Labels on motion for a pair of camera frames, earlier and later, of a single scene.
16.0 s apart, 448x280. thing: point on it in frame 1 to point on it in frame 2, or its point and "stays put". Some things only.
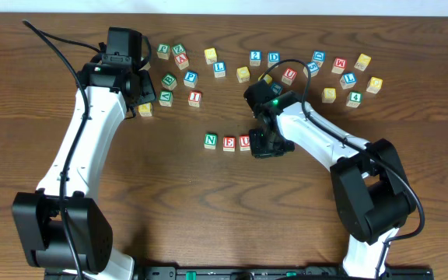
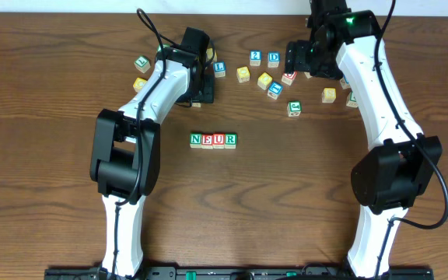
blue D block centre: (273, 58) stays put
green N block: (211, 140) to (195, 140)
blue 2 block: (255, 57) stays put
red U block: (244, 142) to (218, 141)
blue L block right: (348, 80) stays put
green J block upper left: (163, 51) stays put
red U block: (288, 76) stays put
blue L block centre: (219, 68) stays put
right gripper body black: (265, 144) to (291, 57)
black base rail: (280, 272) stays put
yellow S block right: (329, 95) stays put
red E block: (229, 143) to (207, 141)
